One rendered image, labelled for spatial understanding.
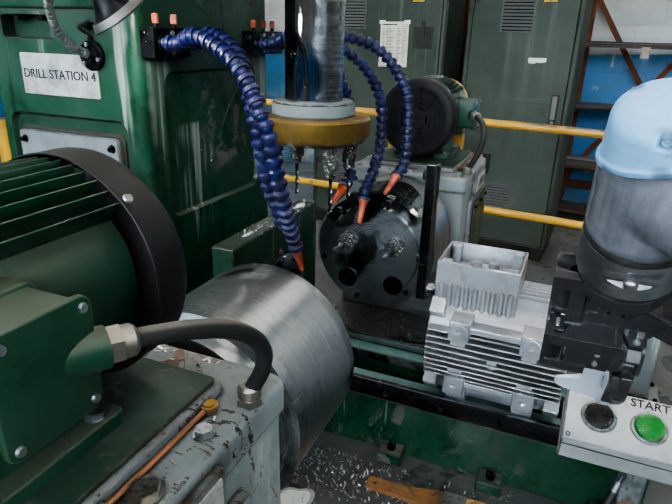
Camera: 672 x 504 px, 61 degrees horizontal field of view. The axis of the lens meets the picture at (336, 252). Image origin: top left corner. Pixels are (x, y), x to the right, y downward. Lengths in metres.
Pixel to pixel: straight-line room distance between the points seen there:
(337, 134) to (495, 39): 3.25
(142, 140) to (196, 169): 0.14
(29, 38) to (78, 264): 0.63
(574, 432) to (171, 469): 0.44
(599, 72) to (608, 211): 5.46
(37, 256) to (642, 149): 0.37
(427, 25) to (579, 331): 3.74
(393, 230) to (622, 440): 0.61
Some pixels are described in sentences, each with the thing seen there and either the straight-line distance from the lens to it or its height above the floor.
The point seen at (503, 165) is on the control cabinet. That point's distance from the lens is 4.09.
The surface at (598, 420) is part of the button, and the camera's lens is 0.71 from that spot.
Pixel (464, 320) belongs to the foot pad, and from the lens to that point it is 0.84.
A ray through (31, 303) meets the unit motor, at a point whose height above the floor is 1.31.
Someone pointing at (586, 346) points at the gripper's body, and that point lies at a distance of 0.54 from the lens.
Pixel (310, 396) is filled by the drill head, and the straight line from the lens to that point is 0.66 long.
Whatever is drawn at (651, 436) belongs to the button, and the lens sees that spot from 0.71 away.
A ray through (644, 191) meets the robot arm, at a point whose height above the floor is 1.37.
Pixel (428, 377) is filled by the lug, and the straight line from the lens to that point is 0.92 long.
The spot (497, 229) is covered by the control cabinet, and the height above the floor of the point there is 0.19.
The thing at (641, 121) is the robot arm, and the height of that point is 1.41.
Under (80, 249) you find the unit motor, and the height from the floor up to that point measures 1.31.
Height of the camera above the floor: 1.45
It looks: 21 degrees down
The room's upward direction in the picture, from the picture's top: 2 degrees clockwise
